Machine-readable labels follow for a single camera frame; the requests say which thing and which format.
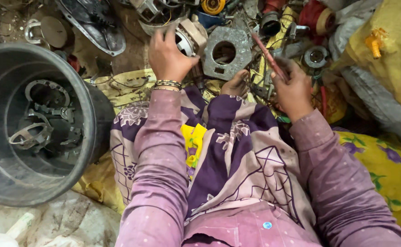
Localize person's right hand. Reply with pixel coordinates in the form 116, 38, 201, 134
271, 56, 315, 123

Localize person's left hand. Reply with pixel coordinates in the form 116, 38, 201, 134
148, 25, 201, 83

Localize beige motor housing part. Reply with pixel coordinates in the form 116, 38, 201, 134
175, 17, 208, 57

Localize reddish screwdriver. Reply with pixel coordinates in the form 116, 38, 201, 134
251, 32, 289, 82

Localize gold and black bangles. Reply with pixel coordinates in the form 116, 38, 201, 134
152, 80, 183, 92

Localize curved grey metal strip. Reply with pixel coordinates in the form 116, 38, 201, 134
138, 15, 188, 37

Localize yellow ground sheet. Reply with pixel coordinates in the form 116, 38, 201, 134
71, 68, 157, 215

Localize person's foot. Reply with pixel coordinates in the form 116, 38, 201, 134
220, 69, 251, 99

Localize grey metal plate with hole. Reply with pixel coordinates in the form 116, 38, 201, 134
203, 26, 253, 81

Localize yellow wheel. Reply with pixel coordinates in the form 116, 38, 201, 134
201, 0, 226, 16

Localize black cylindrical motor cap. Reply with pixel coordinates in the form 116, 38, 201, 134
260, 11, 282, 37

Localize metal cover with gear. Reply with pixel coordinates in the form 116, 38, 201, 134
56, 0, 126, 57

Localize tan tape roll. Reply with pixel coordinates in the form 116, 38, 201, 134
316, 8, 337, 36

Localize red plastic casing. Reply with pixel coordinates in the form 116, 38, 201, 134
298, 0, 324, 36

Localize yellow cloth scrap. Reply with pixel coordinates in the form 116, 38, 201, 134
180, 123, 208, 169

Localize heap of scrap metal parts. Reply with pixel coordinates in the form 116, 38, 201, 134
120, 0, 335, 114

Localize large black plastic bucket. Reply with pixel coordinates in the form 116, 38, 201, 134
0, 43, 116, 207

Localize grey plastic sack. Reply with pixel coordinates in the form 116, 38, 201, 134
328, 21, 401, 160

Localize small red plastic piece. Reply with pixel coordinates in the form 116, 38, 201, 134
66, 54, 81, 73

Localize yellow plastic tap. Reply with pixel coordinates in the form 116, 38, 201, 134
364, 28, 387, 59

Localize purple patterned dress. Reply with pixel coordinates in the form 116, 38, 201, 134
110, 86, 319, 237

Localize yellow woven sack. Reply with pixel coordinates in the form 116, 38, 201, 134
330, 0, 401, 114

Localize yellow floral cloth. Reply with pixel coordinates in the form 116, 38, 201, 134
334, 130, 401, 228

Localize small toothed metal part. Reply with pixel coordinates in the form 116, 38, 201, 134
60, 126, 84, 146

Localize flat metal linkage piece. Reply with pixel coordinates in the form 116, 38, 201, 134
28, 103, 75, 123

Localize pink dotted shirt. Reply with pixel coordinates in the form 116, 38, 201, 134
181, 201, 323, 247

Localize dirty white sack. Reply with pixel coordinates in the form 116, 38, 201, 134
0, 190, 121, 247

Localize red cable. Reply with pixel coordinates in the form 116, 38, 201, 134
320, 85, 328, 119

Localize round metal bearing ring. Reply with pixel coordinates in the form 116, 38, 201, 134
303, 46, 330, 69

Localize metal ring bracket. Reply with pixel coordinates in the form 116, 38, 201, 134
24, 79, 71, 107

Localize round metal lid with handle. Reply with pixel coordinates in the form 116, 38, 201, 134
24, 16, 69, 49

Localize curved metal clamp bracket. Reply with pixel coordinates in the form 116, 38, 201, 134
8, 121, 54, 150

